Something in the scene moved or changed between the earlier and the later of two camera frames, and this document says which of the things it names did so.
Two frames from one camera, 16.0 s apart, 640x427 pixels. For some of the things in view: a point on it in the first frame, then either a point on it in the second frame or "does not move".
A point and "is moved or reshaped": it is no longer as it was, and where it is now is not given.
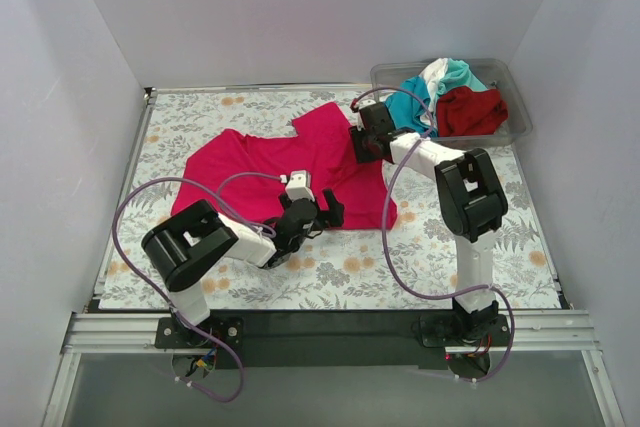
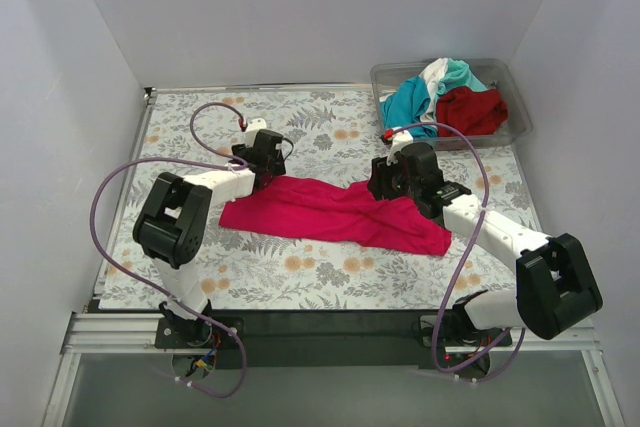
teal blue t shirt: (406, 109) does not move
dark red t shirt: (462, 112) does not move
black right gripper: (361, 142) -> (382, 183)
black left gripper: (323, 213) -> (267, 169)
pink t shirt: (244, 175) is moved or reshaped
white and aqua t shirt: (444, 75) does not move
